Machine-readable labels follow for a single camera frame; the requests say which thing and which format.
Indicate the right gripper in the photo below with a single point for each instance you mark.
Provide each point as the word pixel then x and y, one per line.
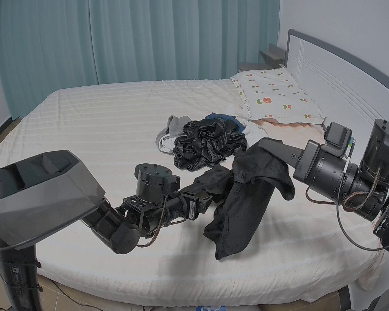
pixel 327 173

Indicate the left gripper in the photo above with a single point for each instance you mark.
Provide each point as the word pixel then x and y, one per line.
pixel 193 211

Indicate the black T-shirt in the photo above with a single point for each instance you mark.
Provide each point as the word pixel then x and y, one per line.
pixel 246 212

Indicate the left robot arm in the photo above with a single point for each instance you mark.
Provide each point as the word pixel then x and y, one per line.
pixel 45 189

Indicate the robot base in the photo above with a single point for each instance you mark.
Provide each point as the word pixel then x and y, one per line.
pixel 210 308

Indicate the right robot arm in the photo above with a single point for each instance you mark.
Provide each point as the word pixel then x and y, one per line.
pixel 381 147

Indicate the pile of clothes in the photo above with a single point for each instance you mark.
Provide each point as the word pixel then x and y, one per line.
pixel 207 138

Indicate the bed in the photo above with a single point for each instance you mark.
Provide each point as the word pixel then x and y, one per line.
pixel 116 125

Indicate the white printed pillow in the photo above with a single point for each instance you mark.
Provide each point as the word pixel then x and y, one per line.
pixel 275 92

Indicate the grey bedside table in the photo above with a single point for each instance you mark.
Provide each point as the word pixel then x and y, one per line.
pixel 272 55

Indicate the blue-green curtain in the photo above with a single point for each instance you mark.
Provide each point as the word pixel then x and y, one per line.
pixel 45 44
pixel 181 28

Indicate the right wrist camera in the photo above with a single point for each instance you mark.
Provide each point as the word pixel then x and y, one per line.
pixel 337 136

